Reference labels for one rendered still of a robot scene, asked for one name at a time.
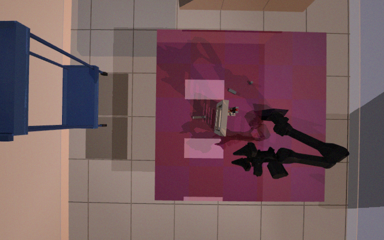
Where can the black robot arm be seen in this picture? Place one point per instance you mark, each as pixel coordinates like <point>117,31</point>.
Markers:
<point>331,153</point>

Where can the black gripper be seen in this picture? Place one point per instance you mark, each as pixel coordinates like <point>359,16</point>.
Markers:
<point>251,152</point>

